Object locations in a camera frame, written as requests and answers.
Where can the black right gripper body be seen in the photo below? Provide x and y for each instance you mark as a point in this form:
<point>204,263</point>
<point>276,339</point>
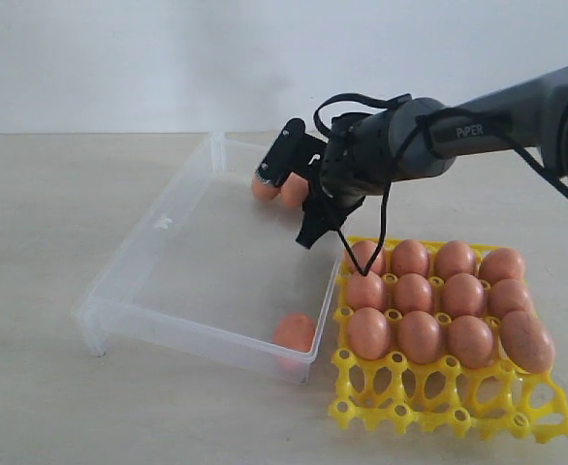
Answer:
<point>341,175</point>

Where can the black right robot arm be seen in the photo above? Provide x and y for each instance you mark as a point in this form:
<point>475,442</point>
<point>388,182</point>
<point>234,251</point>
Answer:
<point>409,138</point>

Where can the brown egg column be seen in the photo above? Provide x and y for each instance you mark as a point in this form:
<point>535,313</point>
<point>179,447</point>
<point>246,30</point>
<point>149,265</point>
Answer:
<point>527,342</point>
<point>509,295</point>
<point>471,341</point>
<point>463,295</point>

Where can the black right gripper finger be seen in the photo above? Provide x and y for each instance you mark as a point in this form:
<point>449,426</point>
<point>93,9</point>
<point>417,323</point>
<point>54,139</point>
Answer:
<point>319,219</point>

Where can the brown egg second row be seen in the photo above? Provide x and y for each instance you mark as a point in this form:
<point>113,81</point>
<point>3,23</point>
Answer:
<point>263,191</point>

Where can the brown egg front right corner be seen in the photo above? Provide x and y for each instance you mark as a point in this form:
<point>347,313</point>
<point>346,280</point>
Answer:
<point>294,332</point>

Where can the yellow plastic egg tray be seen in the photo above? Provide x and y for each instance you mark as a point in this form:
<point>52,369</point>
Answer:
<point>497,398</point>

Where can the clear plastic bin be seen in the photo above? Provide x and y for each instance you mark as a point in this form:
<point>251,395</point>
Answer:
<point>211,272</point>

